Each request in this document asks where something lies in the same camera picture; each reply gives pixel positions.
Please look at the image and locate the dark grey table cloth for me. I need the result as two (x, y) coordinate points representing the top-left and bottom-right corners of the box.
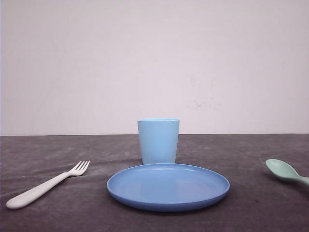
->
(0, 134), (309, 232)

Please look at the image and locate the mint green plastic spoon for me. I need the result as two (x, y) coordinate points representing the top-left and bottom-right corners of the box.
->
(266, 159), (309, 186)

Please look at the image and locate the white plastic fork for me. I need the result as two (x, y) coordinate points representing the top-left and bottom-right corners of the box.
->
(6, 160), (90, 210)

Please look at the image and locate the blue plastic plate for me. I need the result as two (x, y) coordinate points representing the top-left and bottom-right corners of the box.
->
(107, 163), (230, 212)

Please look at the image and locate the light blue plastic cup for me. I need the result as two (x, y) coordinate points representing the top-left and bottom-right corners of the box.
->
(138, 118), (180, 164)

